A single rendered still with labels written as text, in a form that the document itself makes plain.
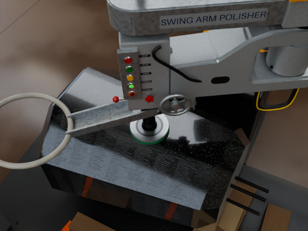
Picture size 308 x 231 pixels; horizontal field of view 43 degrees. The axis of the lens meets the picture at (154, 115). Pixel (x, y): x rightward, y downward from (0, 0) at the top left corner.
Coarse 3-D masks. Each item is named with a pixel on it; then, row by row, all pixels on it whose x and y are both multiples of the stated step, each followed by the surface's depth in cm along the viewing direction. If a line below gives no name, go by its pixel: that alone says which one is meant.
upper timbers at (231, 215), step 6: (228, 204) 254; (228, 210) 251; (234, 210) 251; (240, 210) 251; (222, 216) 249; (228, 216) 249; (234, 216) 248; (240, 216) 248; (222, 222) 246; (228, 222) 246; (234, 222) 246; (222, 228) 244; (228, 228) 244; (234, 228) 244
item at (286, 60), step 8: (272, 48) 172; (280, 48) 167; (288, 48) 164; (296, 48) 163; (304, 48) 163; (272, 56) 174; (280, 56) 170; (288, 56) 167; (296, 56) 166; (304, 56) 167; (272, 64) 177; (280, 64) 173; (288, 64) 171; (296, 64) 170; (304, 64) 172; (280, 72) 176; (288, 72) 174; (296, 72) 174
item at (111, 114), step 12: (96, 108) 205; (108, 108) 205; (120, 108) 205; (156, 108) 192; (168, 108) 192; (180, 108) 193; (192, 108) 188; (84, 120) 208; (96, 120) 205; (108, 120) 197; (120, 120) 196; (132, 120) 197; (72, 132) 201; (84, 132) 202
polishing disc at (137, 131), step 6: (162, 114) 216; (138, 120) 214; (156, 120) 214; (162, 120) 214; (132, 126) 212; (138, 126) 212; (162, 126) 211; (168, 126) 211; (132, 132) 209; (138, 132) 209; (144, 132) 209; (150, 132) 209; (156, 132) 209; (162, 132) 209; (138, 138) 207; (144, 138) 207; (150, 138) 207; (156, 138) 207
